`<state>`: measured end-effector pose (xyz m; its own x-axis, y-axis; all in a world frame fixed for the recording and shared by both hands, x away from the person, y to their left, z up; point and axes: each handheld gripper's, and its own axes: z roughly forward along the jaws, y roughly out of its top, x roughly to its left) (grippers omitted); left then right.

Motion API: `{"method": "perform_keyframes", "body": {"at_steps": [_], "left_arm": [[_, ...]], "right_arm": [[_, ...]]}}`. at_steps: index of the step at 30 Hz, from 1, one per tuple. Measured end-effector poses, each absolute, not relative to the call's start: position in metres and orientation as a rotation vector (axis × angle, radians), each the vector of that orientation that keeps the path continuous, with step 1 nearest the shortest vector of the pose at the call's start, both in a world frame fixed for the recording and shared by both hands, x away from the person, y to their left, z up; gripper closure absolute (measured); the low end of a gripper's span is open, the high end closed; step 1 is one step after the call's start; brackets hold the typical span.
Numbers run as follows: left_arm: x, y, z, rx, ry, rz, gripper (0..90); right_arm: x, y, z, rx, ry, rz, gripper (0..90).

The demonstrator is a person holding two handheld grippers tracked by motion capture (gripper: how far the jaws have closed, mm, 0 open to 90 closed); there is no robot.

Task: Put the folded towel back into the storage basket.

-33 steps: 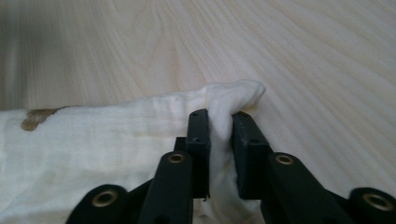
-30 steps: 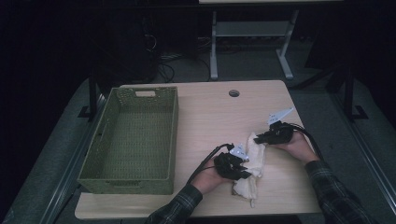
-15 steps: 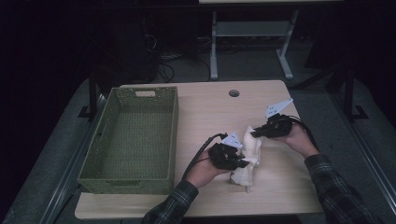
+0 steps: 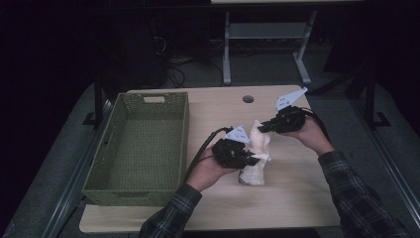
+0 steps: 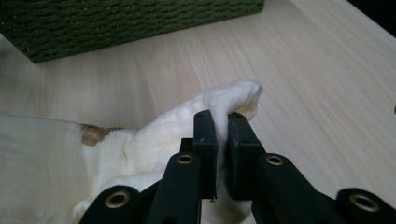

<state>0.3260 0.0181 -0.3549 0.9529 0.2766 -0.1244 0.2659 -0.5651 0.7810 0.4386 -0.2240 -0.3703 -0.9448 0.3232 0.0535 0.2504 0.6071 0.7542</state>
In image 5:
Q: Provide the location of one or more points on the white cloth with brown print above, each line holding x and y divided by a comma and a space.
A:
56, 161

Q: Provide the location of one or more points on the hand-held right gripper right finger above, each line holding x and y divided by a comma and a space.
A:
243, 146

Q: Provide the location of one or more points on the green woven basket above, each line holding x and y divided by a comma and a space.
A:
124, 25

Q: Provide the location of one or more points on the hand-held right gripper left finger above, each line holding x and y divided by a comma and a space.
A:
205, 140

